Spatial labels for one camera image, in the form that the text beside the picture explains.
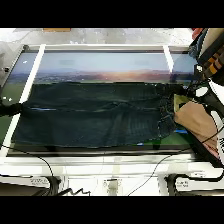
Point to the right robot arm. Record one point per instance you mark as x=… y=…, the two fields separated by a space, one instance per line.
x=208 y=98

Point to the heap of clothes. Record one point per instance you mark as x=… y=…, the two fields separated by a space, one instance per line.
x=213 y=60

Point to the brown garment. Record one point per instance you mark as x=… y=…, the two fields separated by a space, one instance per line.
x=196 y=121

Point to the dark jeans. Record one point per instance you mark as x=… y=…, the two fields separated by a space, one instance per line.
x=100 y=116

